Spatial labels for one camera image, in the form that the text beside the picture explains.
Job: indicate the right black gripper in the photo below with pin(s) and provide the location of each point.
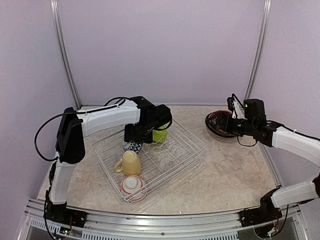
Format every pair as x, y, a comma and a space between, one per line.
227, 117

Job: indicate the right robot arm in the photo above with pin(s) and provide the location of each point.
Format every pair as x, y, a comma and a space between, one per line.
249, 119

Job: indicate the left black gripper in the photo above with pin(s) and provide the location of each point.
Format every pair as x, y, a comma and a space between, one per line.
129, 135

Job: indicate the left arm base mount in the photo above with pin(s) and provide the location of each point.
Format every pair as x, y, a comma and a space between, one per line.
59, 213

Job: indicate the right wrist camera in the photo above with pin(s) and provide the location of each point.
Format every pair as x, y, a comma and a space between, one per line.
235, 107

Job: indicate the white wire dish rack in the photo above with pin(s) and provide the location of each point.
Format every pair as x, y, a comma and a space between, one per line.
160, 162

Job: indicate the right aluminium frame post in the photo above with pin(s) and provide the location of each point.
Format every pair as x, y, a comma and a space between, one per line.
259, 48

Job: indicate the yellow mug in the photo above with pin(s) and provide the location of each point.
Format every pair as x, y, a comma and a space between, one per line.
129, 164

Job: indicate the blue white patterned bowl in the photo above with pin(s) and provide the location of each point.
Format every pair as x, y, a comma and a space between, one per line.
132, 146

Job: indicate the white bowl red rim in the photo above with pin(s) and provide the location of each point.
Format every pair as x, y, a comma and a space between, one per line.
133, 188

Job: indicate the green bowl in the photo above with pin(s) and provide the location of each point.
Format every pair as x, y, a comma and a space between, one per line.
159, 136

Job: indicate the aluminium front rail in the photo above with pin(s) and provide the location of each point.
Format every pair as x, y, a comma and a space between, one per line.
104, 225

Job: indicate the small black plate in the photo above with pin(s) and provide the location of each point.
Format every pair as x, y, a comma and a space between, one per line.
218, 121

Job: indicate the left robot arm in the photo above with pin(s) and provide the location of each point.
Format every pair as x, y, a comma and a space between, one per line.
139, 117

